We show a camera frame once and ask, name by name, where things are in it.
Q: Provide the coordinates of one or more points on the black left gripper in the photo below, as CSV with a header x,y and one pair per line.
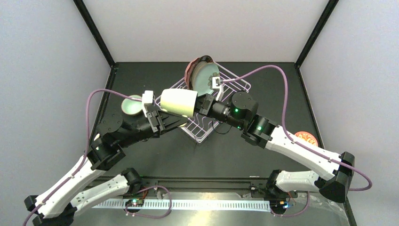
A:
x,y
155,121

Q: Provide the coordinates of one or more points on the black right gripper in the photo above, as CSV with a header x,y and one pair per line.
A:
x,y
206,104

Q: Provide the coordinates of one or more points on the cream mug green handle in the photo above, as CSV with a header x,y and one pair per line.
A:
x,y
179,101

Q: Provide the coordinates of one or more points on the green flower plate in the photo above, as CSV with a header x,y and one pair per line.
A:
x,y
201,78

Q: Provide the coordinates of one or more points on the pink polka dot plate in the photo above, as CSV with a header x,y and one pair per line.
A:
x,y
188,72

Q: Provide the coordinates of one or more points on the dark striped plate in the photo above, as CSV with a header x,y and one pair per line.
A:
x,y
206,59

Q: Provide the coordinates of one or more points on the white mug blue handle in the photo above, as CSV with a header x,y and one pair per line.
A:
x,y
96,137

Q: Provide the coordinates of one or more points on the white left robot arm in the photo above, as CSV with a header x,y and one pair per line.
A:
x,y
70,196

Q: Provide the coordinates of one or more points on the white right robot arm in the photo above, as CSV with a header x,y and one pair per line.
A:
x,y
329,173

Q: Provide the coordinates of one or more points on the green celadon bowl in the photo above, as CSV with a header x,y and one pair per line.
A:
x,y
132,105

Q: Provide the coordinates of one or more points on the orange floral bowl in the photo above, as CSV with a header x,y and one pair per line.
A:
x,y
310,138

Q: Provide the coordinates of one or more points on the white LED light strip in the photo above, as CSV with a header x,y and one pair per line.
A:
x,y
181,204

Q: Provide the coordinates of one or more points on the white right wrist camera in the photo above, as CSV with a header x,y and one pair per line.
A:
x,y
217,85

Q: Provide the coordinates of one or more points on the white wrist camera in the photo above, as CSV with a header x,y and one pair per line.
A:
x,y
217,85
147,103

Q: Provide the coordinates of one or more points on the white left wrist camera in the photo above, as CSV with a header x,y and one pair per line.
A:
x,y
147,103

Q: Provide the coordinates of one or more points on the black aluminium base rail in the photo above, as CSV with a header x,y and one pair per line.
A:
x,y
313,211

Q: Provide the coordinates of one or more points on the black left frame post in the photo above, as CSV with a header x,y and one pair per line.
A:
x,y
85,14

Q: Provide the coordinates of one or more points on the black frame post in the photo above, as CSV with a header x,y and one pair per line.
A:
x,y
85,14
321,22

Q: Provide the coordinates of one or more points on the black right frame post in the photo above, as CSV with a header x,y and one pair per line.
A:
x,y
321,22

